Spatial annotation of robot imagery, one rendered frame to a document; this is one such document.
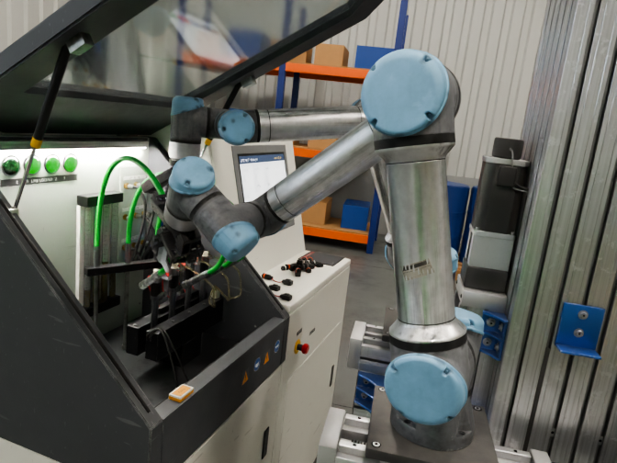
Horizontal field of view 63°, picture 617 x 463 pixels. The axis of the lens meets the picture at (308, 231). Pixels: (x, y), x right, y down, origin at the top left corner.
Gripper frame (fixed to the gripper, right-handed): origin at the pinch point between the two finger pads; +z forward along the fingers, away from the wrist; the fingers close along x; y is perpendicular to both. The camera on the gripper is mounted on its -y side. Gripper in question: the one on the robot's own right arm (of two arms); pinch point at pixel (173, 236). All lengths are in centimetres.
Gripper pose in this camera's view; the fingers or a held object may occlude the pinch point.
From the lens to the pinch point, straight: 135.8
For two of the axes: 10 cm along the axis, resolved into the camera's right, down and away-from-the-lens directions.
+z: -1.1, 9.7, 2.1
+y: 9.3, 1.8, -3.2
